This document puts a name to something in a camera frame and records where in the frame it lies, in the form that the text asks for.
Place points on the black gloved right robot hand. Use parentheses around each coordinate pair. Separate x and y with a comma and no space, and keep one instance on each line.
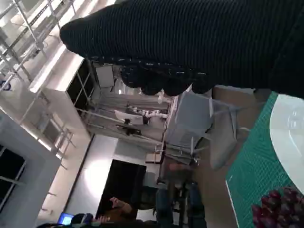
(190,35)

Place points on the purple toy grapes bunch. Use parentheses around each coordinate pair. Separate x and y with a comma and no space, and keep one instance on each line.
(280,209)

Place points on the white plate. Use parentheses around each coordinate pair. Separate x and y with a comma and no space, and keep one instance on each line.
(289,142)

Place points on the white computer monitor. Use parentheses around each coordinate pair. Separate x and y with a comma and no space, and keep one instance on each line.
(130,117)

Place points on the green cutting mat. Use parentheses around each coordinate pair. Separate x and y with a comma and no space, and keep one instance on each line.
(251,161)

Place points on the white shelf unit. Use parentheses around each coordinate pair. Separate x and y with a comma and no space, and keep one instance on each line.
(59,97)

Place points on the black display screen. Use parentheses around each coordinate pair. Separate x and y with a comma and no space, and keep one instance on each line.
(123,185)

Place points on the person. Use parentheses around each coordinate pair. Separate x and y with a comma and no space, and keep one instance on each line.
(166,204)
(123,211)

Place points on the blue laptop screen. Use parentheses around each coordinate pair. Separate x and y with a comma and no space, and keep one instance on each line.
(65,219)

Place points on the grey chair with white frame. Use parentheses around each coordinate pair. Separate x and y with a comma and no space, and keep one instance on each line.
(194,111)

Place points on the metal frame rack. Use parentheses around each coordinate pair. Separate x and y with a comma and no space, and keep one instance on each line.
(26,31)

